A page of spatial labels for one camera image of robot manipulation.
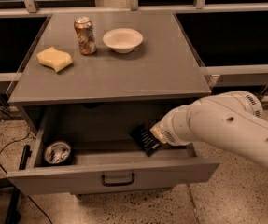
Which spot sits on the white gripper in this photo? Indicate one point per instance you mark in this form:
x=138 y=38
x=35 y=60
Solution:
x=170 y=129

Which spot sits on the dark blue rxbar wrapper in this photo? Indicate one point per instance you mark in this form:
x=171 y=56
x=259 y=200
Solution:
x=145 y=140

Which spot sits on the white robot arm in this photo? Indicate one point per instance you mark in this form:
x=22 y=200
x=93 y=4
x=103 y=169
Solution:
x=230 y=121

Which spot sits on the open grey top drawer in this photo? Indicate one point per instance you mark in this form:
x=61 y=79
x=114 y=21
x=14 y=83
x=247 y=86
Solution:
x=102 y=145

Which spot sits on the grey drawer cabinet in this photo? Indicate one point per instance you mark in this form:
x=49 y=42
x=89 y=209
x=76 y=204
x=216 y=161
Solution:
x=162 y=67

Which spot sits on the round tin in drawer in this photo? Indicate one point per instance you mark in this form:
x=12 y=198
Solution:
x=58 y=153

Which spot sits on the white paper bowl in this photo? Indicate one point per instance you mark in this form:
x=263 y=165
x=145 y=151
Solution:
x=122 y=40

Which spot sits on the dented soda can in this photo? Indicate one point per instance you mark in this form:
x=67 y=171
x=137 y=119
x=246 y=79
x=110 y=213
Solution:
x=84 y=31

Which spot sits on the yellow wavy sponge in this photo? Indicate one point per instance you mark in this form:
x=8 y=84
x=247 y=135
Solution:
x=55 y=59

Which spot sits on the black stand leg left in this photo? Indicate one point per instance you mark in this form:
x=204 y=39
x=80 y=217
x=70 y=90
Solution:
x=12 y=209

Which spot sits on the black drawer handle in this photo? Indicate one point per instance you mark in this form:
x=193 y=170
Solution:
x=117 y=181

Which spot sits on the grey window railing frame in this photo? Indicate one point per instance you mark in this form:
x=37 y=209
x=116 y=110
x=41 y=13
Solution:
x=133 y=3

